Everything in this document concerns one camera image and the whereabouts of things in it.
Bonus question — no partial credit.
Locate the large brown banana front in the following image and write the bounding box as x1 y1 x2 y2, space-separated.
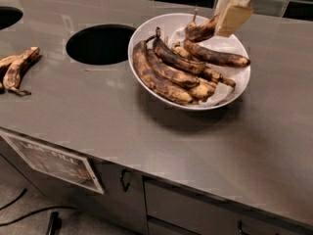
132 36 194 105

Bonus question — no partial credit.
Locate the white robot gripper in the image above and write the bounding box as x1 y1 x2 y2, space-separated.
214 0 253 37

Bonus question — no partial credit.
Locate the brown banana on counter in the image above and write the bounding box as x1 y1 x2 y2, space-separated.
3 47 40 96

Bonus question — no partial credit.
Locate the black drawer handle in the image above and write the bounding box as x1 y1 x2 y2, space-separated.
238 220 251 235

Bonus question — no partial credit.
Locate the black stand on floor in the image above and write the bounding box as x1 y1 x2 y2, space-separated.
46 211 62 235

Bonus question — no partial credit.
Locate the brown banana middle left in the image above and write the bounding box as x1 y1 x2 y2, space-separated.
148 49 200 88

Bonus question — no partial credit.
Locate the black floor cable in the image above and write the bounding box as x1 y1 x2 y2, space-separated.
0 188 28 212
0 206 78 227

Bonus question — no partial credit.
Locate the framed landfill sign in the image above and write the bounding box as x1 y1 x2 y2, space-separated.
1 132 105 194

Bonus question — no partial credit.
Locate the white ceramic bowl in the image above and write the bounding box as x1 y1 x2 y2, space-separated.
128 13 250 111

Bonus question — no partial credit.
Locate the yellowish banana bottom right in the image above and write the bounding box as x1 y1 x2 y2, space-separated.
188 78 217 102

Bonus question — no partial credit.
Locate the spotted overripe banana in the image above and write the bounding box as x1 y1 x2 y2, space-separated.
185 10 219 42

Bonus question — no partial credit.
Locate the grey cabinet drawer front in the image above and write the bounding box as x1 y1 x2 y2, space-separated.
144 180 313 235

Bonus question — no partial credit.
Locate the black cabinet door handle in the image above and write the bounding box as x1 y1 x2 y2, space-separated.
119 169 130 192

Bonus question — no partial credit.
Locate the dark banana centre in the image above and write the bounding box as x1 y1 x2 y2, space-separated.
153 27 206 74

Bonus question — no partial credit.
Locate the brown banana rear right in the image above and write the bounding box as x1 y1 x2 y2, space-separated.
184 39 250 68

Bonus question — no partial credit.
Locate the small brown banana right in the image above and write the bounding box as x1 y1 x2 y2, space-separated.
171 43 236 88

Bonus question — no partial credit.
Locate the white paper napkin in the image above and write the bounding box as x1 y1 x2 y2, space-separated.
170 28 234 110

